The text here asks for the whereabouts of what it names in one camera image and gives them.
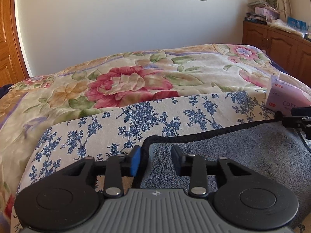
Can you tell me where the floral pink bed quilt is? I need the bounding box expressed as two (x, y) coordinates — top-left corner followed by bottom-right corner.
(1, 44), (286, 232)

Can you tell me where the blue floral white cloth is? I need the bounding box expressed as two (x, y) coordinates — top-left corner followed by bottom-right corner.
(10, 90), (311, 233)

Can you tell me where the purple grey microfibre towel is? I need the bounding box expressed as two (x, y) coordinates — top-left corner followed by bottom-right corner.
(132, 119), (310, 228)

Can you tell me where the pink cotton tissue pack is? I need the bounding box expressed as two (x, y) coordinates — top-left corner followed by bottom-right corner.
(265, 72), (310, 116)

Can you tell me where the clear plastic bag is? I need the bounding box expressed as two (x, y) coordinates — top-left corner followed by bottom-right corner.
(267, 19), (305, 38)

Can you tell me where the dark navy bed sheet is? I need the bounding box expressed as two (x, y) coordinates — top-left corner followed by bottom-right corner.
(0, 84), (13, 99)

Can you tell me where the wooden room door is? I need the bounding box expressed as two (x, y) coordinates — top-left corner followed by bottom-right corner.
(0, 0), (29, 86)

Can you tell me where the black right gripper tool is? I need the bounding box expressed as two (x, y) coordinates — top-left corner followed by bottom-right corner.
(282, 107), (311, 140)

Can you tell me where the brown wooden cabinet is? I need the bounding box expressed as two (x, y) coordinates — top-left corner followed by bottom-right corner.
(242, 21), (311, 86)

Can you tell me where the stack of books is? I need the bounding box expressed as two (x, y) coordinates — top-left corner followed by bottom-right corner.
(245, 12), (267, 25)

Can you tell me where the blue packet on cabinet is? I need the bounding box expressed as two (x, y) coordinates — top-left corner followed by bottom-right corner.
(287, 17), (306, 31)

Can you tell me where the pink box on cabinet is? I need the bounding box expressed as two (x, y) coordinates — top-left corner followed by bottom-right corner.
(255, 6), (280, 22)

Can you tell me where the patterned beige curtain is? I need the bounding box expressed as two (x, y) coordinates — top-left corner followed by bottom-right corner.
(277, 0), (292, 22)

